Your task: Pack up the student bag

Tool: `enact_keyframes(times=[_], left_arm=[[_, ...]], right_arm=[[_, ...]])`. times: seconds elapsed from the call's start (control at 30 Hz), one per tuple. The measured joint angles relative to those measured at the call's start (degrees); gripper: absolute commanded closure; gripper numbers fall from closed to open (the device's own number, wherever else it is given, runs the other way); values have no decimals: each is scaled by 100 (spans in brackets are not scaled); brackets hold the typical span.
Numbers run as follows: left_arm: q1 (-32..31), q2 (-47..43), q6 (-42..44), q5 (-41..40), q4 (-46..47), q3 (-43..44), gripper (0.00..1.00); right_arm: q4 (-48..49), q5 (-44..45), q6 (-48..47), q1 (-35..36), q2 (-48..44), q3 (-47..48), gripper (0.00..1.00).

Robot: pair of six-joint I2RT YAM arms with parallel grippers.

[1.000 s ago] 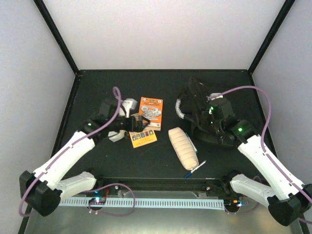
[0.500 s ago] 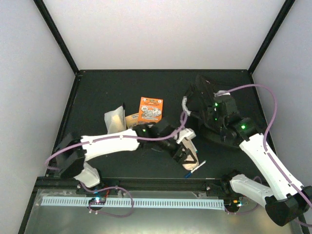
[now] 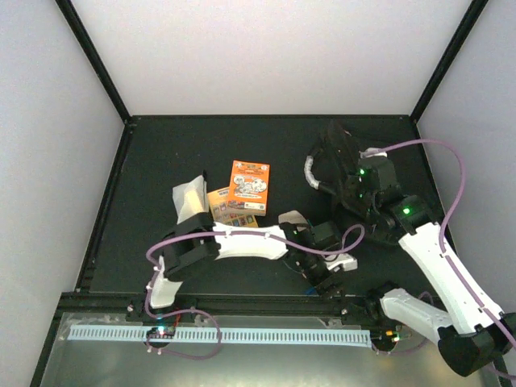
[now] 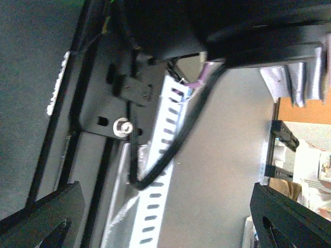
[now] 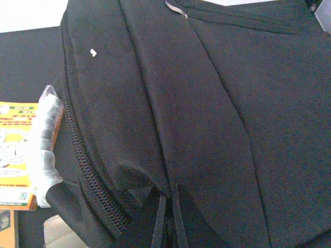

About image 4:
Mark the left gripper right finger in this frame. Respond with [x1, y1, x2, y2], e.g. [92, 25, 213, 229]
[250, 183, 330, 247]

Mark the black front rail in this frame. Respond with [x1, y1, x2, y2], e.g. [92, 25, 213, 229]
[25, 0, 156, 248]

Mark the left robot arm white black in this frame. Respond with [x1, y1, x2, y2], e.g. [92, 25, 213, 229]
[1, 1, 330, 247]

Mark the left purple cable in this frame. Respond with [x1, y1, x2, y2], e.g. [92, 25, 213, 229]
[186, 61, 215, 90]

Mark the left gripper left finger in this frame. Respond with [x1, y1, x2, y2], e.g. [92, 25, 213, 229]
[1, 181, 85, 247]

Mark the light blue slotted cable duct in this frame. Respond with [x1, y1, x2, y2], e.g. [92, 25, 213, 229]
[128, 74, 193, 248]

